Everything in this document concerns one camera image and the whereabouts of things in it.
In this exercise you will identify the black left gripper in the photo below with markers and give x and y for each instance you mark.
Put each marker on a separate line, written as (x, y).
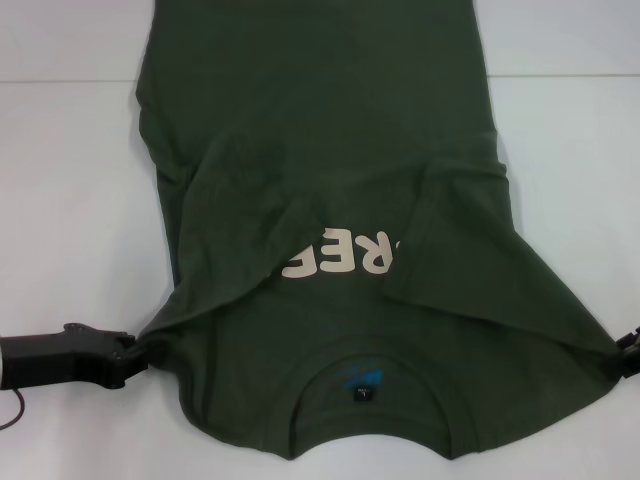
(60, 360)

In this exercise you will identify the dark green FREE t-shirt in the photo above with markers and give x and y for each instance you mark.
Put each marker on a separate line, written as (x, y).
(325, 150)

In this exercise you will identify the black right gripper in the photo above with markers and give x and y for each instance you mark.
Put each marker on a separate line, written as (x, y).
(634, 365)

